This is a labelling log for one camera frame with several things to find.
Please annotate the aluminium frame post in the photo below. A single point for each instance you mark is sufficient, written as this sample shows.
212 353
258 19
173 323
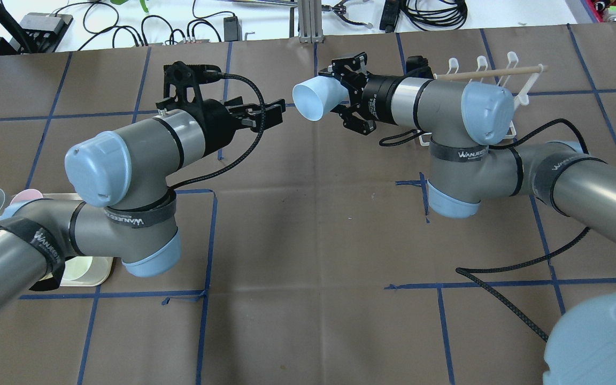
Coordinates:
310 21

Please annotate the white wire cup rack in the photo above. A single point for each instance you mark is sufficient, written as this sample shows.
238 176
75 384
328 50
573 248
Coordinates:
495 75

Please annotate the pale green plastic cup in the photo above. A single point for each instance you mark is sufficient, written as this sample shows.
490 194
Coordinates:
77 268

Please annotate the pink plastic cup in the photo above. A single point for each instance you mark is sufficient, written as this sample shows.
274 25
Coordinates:
26 196

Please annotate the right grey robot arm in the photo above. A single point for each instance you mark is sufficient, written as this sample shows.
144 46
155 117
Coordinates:
553 164

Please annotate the light blue plastic cup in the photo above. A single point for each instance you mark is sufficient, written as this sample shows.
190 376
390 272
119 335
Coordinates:
316 97

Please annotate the black power adapter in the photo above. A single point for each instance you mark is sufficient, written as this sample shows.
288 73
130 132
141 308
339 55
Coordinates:
232 29

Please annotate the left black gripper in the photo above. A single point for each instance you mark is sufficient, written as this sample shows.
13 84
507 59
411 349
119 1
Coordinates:
213 124

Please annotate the cream plastic tray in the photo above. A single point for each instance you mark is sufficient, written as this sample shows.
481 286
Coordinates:
101 266

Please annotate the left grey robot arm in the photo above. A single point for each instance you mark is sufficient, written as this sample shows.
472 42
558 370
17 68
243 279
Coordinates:
125 208

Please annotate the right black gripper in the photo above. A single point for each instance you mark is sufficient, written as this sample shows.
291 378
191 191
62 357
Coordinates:
379 92

